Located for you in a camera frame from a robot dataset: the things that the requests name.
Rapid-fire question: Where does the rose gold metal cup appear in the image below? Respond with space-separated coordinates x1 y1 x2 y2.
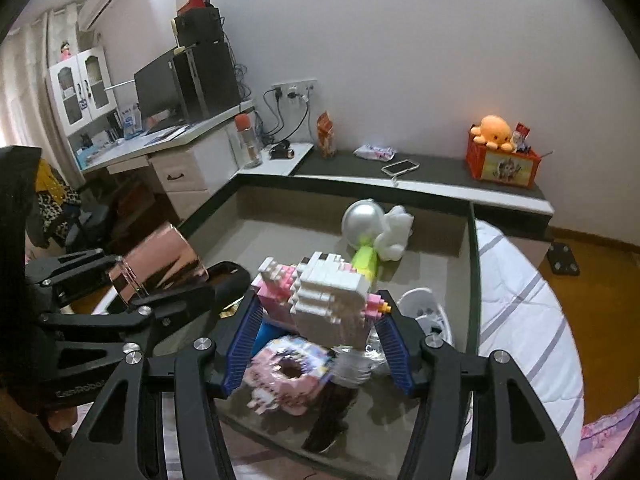
108 222 208 310

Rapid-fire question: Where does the black remote control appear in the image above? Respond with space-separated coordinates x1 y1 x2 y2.
302 382 358 454

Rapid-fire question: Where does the white block toy figure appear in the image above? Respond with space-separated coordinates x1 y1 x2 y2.
252 252 392 350

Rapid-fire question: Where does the clear glass jar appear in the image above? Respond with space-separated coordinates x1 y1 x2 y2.
331 330 390 389

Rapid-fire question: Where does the yellow highlighter pen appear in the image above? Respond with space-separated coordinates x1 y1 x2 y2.
350 245 378 284

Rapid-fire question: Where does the person's left hand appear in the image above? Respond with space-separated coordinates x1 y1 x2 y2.
1 389 78 479

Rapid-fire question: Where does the black office chair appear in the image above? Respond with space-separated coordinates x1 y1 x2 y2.
26 158 115 252

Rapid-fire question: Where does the pink pillow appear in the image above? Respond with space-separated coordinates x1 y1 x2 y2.
574 396 639 479

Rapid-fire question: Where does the round bed striped sheet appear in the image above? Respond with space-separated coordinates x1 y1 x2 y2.
476 220 585 460

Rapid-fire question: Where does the pink box with black rim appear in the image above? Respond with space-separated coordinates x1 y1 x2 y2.
181 178 480 479

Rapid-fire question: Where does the white desk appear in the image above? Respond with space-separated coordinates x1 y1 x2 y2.
82 100 255 220

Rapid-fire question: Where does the black computer monitor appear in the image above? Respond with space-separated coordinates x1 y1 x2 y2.
134 50 186 126

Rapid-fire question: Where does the white bedside cabinet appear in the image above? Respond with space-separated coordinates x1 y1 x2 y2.
238 141 316 177

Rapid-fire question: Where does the black headboard shelf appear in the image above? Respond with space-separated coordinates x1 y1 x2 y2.
294 152 554 240

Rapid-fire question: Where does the plastic bottle orange cap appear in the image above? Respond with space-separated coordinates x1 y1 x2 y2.
234 113 262 169

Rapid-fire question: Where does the black computer tower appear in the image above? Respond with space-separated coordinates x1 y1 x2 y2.
172 41 241 124

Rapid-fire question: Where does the silver ball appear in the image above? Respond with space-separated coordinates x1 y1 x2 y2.
341 198 386 249

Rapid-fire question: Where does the red storage crate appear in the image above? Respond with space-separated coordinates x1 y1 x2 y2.
465 138 541 188

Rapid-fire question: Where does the orange snack bag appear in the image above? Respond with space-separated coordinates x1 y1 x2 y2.
317 112 336 158

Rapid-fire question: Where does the black speaker box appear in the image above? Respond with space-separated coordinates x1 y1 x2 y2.
174 6 224 47

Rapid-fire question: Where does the white tissue packet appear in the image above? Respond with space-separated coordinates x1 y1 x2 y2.
352 144 396 162

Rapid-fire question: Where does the smartphone clear case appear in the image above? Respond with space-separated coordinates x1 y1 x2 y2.
381 159 420 178

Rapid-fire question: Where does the orange octopus plush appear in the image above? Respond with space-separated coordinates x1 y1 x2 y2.
470 115 514 153

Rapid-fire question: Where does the white wall cabinet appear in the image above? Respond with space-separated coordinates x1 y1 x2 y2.
46 47 117 138

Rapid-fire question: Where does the wall power strip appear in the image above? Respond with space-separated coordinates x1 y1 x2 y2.
271 78 318 100

